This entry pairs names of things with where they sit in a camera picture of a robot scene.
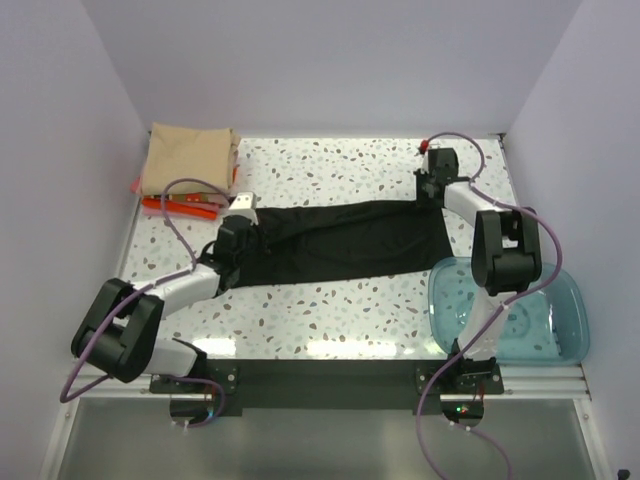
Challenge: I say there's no blue transparent plastic bin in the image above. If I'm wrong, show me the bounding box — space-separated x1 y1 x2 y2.
428 257 590 367

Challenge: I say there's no folded beige t shirt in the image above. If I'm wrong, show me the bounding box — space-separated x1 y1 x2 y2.
138 123 241 196

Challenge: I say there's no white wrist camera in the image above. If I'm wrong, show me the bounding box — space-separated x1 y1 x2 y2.
418 140 429 155
228 192 257 216

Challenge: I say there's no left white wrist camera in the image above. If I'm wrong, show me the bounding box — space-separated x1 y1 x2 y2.
228 192 257 216

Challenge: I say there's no folded red orange t shirt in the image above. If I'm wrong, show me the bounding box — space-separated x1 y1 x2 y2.
141 193 225 220

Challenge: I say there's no folded pink t shirt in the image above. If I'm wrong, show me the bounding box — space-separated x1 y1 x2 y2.
131 164 238 220

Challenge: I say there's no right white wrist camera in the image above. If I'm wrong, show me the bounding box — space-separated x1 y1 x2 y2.
418 140 429 155

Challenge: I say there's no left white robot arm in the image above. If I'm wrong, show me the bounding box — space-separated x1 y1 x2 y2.
71 212 260 392

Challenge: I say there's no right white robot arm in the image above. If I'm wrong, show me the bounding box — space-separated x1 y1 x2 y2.
415 140 542 396

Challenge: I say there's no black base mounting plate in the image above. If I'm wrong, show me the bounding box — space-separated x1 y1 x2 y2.
149 359 505 416

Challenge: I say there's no black t shirt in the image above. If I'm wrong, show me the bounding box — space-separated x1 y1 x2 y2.
232 200 453 288

